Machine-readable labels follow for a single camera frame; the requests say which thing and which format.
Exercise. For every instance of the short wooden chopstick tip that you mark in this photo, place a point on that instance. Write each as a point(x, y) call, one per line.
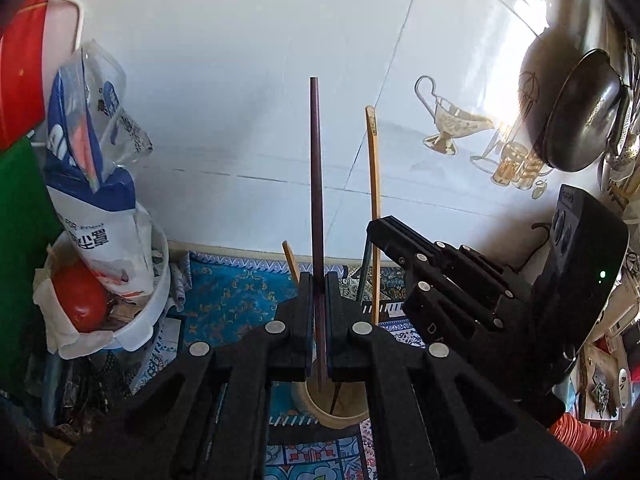
point(291, 261)

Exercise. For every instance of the white and blue plastic bag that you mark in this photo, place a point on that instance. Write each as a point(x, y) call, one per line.
point(92, 146)

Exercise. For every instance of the dark purple chopstick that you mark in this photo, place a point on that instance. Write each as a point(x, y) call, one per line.
point(317, 230)

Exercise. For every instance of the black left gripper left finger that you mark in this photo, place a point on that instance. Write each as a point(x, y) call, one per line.
point(203, 417)

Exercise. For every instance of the patterned patchwork table mat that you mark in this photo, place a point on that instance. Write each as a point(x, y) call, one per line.
point(214, 300)

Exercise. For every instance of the red tomato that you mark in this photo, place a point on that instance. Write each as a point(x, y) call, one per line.
point(81, 296)

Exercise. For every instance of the red tin box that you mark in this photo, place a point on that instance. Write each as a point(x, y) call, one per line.
point(41, 37)

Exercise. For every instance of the white ceramic utensil holder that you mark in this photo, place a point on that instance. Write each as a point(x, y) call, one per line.
point(336, 406)

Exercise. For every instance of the black hanging wok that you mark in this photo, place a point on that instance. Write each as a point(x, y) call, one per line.
point(587, 118)

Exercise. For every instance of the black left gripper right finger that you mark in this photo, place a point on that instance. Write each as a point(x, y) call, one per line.
point(432, 415)

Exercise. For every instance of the light wooden chopstick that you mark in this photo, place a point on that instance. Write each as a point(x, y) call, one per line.
point(374, 171)

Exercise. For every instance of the white round plastic tub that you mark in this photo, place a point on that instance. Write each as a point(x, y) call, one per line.
point(129, 324)

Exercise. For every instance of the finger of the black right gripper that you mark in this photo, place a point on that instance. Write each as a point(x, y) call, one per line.
point(487, 336)
point(462, 275)

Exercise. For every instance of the green metal box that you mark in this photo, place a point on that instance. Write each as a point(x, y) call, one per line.
point(28, 226)

